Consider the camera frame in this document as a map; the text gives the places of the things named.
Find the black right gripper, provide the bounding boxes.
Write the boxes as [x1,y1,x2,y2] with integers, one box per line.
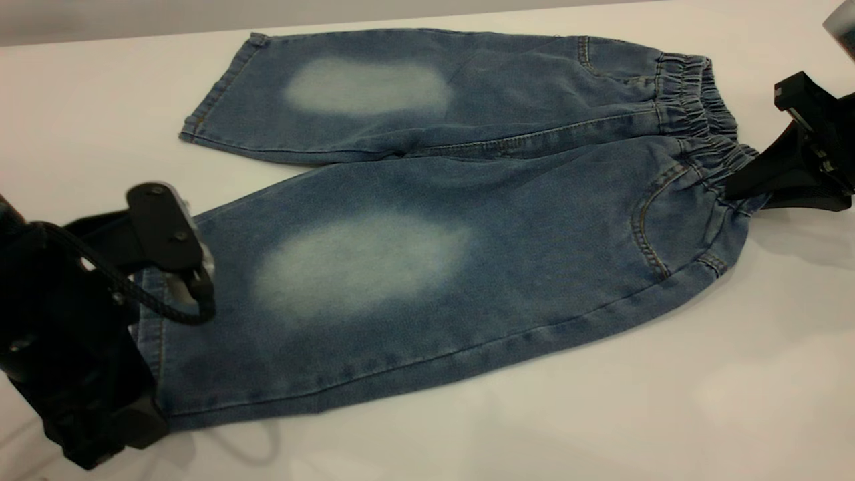
[725,72,855,212]

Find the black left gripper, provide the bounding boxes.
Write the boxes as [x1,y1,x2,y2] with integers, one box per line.
[0,194,161,408]

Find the blue faded denim pants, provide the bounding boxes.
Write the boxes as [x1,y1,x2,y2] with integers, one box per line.
[130,28,769,432]

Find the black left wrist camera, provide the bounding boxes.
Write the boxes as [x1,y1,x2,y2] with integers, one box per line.
[126,182,216,303]

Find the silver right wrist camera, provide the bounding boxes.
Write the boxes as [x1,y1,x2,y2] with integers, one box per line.
[823,2,855,45]

